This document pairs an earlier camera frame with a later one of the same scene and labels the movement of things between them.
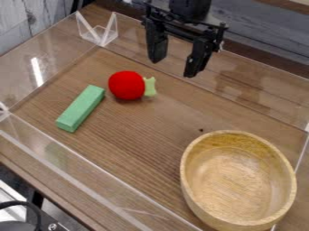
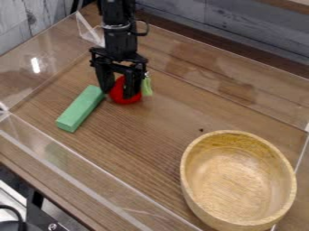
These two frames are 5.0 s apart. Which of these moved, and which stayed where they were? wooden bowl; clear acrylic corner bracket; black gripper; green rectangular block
Moved: black gripper
Stayed: green rectangular block; clear acrylic corner bracket; wooden bowl
